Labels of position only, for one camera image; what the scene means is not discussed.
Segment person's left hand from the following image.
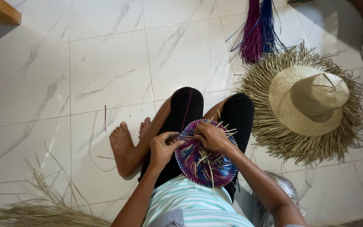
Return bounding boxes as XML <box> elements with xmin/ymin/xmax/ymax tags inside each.
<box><xmin>149</xmin><ymin>131</ymin><xmax>186</xmax><ymax>171</ymax></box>

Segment person's right hand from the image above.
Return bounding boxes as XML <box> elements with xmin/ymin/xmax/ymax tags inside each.
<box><xmin>193</xmin><ymin>121</ymin><xmax>236</xmax><ymax>156</ymax></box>

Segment purple blue round woven piece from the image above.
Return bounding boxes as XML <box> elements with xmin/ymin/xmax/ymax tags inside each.
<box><xmin>175</xmin><ymin>119</ymin><xmax>239</xmax><ymax>189</ymax></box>

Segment person's black trousers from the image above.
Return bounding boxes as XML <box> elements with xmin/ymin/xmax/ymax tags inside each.
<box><xmin>137</xmin><ymin>86</ymin><xmax>255</xmax><ymax>204</ymax></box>

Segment person's bare foot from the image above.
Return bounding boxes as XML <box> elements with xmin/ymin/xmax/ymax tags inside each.
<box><xmin>138</xmin><ymin>117</ymin><xmax>152</xmax><ymax>140</ymax></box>
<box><xmin>109</xmin><ymin>121</ymin><xmax>138</xmax><ymax>178</ymax></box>

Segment person's striped green white shirt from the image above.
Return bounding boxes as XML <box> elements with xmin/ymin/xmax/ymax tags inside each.
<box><xmin>142</xmin><ymin>174</ymin><xmax>255</xmax><ymax>227</ymax></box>

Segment clear plastic bag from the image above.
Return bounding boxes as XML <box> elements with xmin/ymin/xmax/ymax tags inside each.
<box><xmin>251</xmin><ymin>171</ymin><xmax>301</xmax><ymax>227</ymax></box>

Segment bundle of purple straw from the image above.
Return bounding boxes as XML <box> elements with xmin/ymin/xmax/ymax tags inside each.
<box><xmin>238</xmin><ymin>0</ymin><xmax>264</xmax><ymax>64</ymax></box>

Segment thin natural straw strand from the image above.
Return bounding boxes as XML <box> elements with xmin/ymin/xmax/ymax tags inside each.
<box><xmin>88</xmin><ymin>111</ymin><xmax>117</xmax><ymax>173</ymax></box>

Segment unfinished natural straw hat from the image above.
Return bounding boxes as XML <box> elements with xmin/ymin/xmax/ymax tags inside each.
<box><xmin>238</xmin><ymin>42</ymin><xmax>363</xmax><ymax>166</ymax></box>

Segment bundle of blue straw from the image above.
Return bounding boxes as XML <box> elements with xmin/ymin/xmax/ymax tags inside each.
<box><xmin>226</xmin><ymin>0</ymin><xmax>288</xmax><ymax>55</ymax></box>

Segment pile of natural straw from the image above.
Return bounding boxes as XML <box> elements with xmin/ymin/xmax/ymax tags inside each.
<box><xmin>0</xmin><ymin>140</ymin><xmax>112</xmax><ymax>227</ymax></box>

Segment wooden furniture leg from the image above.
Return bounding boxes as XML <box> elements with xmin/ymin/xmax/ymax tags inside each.
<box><xmin>0</xmin><ymin>0</ymin><xmax>22</xmax><ymax>26</ymax></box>

